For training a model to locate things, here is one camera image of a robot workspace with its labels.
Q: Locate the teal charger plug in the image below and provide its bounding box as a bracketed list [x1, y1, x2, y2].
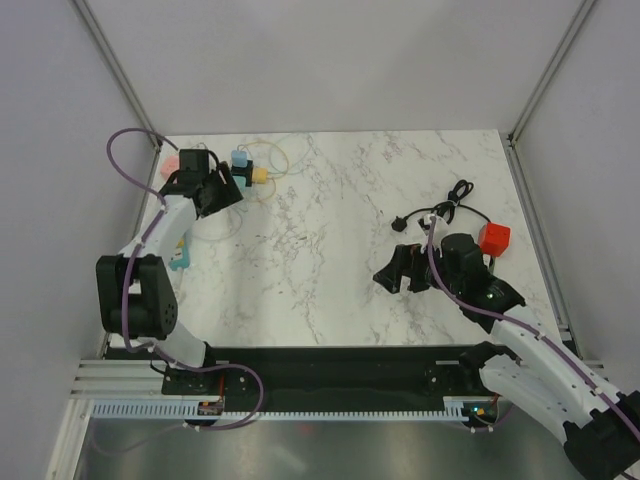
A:
[233, 176, 247, 191]

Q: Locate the yellow charger plug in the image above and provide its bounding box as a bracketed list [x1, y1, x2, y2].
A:
[252, 167, 269, 184]

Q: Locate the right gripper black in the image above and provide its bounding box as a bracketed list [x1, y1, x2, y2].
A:
[373, 239, 462, 295]

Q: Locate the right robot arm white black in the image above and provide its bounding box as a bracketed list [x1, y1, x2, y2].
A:
[373, 233, 639, 479]

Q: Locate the red cube power socket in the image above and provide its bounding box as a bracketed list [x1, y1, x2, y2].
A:
[478, 222, 511, 257]

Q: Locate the teal power strip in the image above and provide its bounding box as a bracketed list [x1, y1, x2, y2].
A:
[169, 238, 191, 271]

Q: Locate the black cube power socket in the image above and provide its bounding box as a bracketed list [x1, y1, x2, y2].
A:
[231, 160, 254, 188]

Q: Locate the white slotted cable duct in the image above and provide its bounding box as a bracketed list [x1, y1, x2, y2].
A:
[91, 397, 495, 422]

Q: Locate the blue charging cable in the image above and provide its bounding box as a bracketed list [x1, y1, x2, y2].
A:
[237, 134, 314, 179]

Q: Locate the black power cord with plug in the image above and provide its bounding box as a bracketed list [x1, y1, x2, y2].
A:
[390, 179, 494, 233]

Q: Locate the pink cube power socket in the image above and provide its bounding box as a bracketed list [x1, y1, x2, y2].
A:
[160, 155, 179, 180]

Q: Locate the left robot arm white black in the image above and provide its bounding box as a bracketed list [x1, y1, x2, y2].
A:
[96, 163, 243, 393]

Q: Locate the blue charger plug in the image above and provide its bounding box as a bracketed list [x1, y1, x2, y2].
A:
[231, 149, 249, 168]

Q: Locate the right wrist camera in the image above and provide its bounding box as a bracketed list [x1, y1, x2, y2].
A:
[418, 213, 445, 234]

